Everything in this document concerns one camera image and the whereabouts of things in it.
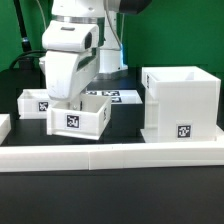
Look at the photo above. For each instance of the white front drawer box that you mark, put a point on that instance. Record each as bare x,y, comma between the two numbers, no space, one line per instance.
88,123

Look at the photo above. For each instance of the white drawer box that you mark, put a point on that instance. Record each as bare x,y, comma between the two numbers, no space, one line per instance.
88,123
33,104

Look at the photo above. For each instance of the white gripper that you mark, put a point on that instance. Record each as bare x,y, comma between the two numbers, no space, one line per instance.
72,58

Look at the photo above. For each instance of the white drawer cabinet frame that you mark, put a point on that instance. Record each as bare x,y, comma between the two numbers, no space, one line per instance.
181,104

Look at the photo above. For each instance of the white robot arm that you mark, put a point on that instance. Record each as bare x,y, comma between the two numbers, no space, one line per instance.
92,12

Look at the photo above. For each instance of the black pole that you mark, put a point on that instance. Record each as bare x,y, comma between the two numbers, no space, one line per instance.
26,46

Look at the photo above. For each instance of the white boundary fence rail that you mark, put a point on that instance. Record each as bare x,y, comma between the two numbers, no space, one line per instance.
109,156

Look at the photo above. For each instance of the white marker sheet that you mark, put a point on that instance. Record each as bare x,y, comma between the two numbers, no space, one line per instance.
119,96

